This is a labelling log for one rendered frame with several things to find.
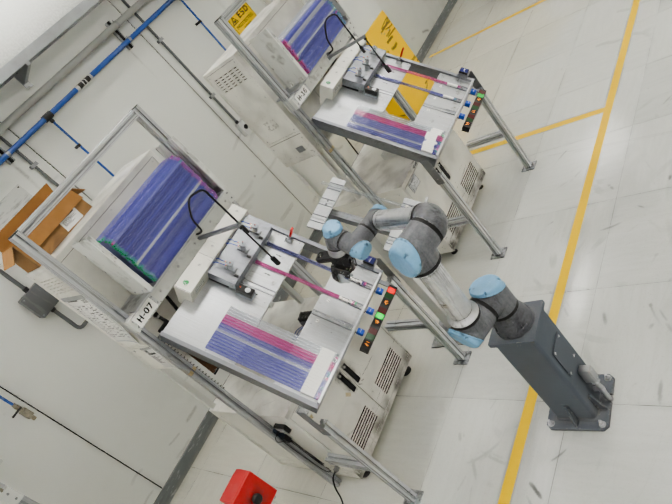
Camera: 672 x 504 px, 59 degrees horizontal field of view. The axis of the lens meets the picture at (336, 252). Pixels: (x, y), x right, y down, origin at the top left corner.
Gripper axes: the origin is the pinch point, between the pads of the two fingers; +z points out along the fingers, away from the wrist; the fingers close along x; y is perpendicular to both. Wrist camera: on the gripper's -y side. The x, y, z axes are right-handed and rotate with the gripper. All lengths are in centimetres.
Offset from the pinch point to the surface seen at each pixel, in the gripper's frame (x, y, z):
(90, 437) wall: -77, -155, 125
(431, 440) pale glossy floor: -23, 44, 79
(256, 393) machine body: -38, -38, 58
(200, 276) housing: -21, -55, -8
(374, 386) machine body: -8, 9, 75
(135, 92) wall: 122, -218, 27
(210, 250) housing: -8, -58, -9
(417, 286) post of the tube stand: 40, 16, 51
